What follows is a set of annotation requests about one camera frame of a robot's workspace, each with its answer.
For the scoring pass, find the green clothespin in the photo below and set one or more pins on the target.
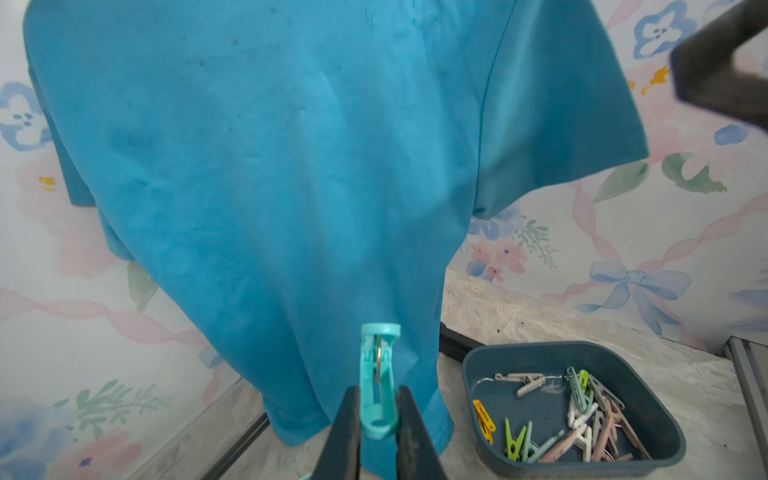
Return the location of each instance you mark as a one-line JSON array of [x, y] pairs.
[[514, 443]]

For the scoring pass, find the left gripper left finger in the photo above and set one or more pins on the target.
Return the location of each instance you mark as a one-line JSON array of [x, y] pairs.
[[340, 457]]

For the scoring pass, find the bright teal clothespin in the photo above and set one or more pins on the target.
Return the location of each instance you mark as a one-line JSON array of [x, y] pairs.
[[379, 417]]

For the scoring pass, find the black clothes rack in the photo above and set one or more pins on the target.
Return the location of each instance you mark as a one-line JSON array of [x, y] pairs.
[[452, 344]]

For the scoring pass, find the teal t-shirt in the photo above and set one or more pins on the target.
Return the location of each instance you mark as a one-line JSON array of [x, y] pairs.
[[288, 171]]

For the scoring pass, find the dark teal clothespin bin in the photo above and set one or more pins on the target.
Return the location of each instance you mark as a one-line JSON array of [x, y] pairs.
[[589, 413]]

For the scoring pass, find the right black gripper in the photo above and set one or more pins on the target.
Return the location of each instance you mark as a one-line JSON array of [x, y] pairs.
[[704, 73]]

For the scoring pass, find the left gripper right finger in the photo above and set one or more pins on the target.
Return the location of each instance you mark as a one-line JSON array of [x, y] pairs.
[[416, 457]]

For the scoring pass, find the yellow clothespin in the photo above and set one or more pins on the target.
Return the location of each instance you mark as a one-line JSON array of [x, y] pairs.
[[487, 425]]

